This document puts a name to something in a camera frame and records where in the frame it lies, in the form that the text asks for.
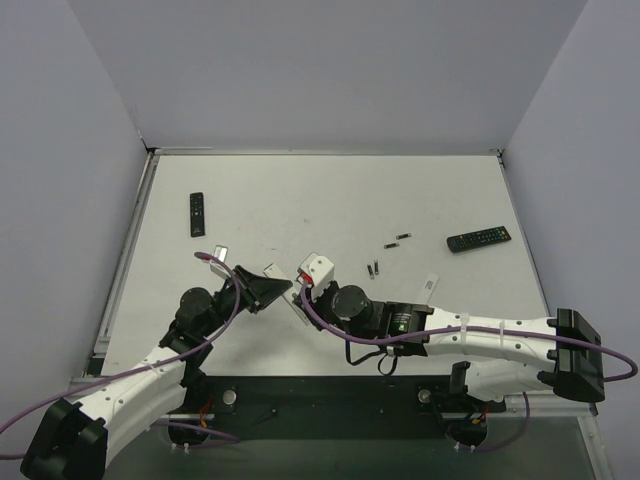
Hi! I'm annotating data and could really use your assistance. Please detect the white remote control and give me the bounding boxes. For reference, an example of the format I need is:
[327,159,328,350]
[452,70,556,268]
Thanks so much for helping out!
[263,263,310,326]

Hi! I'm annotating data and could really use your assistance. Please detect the white battery cover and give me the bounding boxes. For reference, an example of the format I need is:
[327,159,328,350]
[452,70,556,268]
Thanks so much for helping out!
[414,273,439,304]

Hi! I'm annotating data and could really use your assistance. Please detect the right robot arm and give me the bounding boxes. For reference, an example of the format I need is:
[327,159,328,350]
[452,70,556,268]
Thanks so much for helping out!
[294,282,605,403]

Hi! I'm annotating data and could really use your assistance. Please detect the slim black remote control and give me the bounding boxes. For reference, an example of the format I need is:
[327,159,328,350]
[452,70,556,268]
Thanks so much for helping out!
[189,192,206,238]

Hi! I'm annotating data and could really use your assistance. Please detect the wide black remote control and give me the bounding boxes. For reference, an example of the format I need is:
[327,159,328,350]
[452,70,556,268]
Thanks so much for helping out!
[446,226,512,254]

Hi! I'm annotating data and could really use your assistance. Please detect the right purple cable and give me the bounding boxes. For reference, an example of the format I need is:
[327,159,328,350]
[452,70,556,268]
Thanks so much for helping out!
[298,277,640,384]

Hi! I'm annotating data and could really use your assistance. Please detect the purple cable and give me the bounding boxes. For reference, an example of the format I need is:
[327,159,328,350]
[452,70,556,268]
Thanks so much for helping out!
[298,277,640,384]
[0,251,246,461]

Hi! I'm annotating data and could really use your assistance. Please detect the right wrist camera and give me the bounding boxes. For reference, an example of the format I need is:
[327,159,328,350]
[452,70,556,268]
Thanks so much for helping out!
[297,252,335,297]

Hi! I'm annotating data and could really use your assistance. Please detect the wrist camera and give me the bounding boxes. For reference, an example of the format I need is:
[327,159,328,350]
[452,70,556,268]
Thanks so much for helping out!
[202,245,229,280]
[297,252,335,297]

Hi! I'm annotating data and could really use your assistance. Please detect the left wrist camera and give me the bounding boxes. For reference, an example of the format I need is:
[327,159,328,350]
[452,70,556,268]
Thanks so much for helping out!
[202,245,229,280]

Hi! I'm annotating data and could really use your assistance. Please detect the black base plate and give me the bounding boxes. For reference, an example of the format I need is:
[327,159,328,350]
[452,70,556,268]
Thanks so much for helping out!
[174,375,506,441]

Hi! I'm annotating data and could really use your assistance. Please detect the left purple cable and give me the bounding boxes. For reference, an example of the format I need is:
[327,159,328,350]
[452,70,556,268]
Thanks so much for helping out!
[0,251,246,461]

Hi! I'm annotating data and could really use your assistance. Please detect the aluminium frame rail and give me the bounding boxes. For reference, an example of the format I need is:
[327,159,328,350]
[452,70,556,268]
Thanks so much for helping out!
[63,376,598,417]

